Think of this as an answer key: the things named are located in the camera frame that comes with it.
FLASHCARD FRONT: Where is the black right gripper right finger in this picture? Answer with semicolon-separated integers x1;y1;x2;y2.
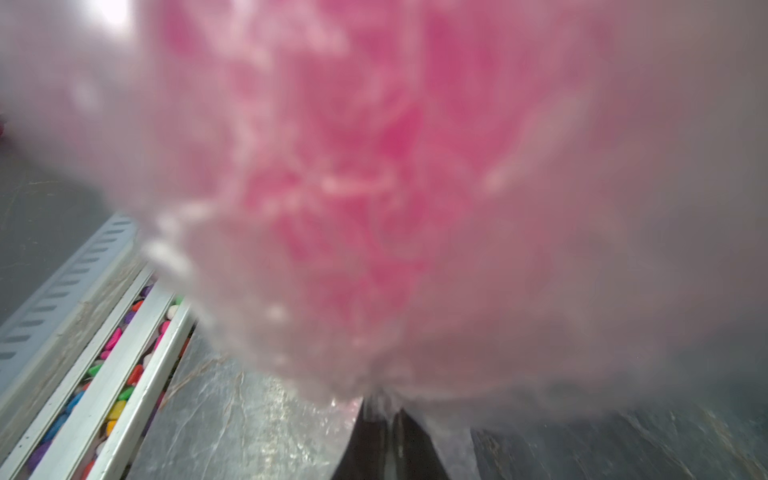
390;410;450;480

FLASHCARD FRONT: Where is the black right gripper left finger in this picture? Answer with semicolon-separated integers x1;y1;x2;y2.
331;398;390;480

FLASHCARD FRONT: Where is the bubble wrap sheet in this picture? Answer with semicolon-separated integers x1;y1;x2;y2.
0;0;768;480

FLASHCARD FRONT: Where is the pink plastic wine glass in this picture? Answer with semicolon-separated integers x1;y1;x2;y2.
145;1;606;337

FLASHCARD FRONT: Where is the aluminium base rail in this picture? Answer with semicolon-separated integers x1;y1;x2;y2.
1;267;195;479

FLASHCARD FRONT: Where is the white slotted cable duct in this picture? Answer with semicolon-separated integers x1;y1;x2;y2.
1;214;136;394

